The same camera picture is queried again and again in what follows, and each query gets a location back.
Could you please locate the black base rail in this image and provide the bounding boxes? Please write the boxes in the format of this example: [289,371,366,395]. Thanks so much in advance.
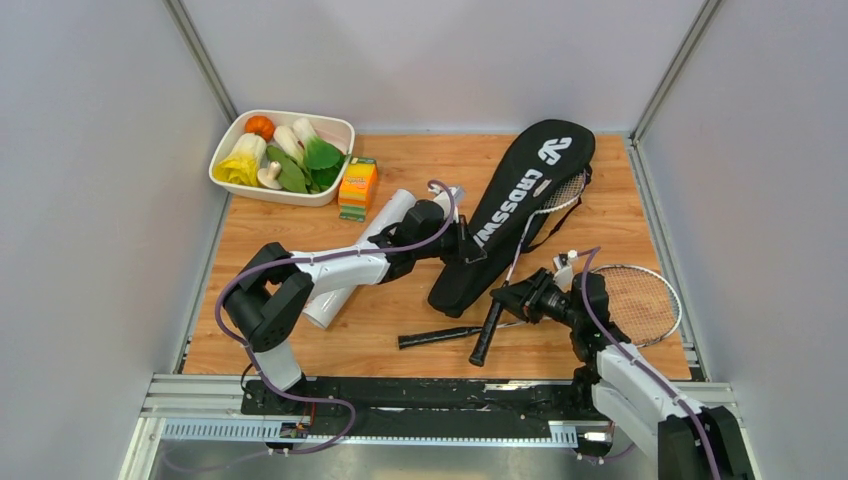
[139,374,737,458]

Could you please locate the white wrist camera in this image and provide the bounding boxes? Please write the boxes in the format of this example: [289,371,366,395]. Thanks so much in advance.
[430,186,466,222]
[553,250,579,292]

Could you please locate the packaged colourful sponges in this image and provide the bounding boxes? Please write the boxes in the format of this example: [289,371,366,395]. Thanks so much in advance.
[337,157,378,222]

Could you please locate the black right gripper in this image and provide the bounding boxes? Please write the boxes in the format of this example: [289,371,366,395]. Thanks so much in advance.
[489,267,581,330]

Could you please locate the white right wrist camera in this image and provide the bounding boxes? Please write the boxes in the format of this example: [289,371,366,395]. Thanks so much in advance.
[553,250,579,292]

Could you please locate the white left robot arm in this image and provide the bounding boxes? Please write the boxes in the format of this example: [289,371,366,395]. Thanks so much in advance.
[215,200,486,415]

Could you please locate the white racket with red strings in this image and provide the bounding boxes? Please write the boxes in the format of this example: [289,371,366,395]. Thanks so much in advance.
[398,264,681,366]

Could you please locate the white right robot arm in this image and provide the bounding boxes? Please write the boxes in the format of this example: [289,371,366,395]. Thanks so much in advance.
[490,264,756,479]

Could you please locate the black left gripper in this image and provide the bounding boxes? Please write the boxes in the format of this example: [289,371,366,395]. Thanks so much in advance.
[414,216,488,267]

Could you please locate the green toy bok choy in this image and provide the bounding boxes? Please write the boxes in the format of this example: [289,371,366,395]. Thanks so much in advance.
[292,117,345,192]

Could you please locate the white shuttlecock tube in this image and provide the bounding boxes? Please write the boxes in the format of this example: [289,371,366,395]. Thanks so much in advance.
[300,189,416,329]

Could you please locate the orange toy pumpkin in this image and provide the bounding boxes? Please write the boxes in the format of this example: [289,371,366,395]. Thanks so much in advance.
[244,115,276,142]

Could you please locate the yellow toy cabbage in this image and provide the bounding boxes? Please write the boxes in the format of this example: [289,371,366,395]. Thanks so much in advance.
[212,133,267,187]

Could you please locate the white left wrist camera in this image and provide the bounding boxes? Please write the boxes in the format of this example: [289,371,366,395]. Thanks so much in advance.
[430,186,466,222]

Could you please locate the toy mushroom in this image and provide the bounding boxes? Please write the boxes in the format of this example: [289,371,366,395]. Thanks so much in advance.
[257,161,283,190]

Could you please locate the white toy bok choy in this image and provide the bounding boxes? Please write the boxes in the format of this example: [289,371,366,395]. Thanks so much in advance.
[273,125,305,168]

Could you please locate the black racket bag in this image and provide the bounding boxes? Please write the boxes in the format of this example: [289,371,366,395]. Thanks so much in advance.
[427,119,596,318]

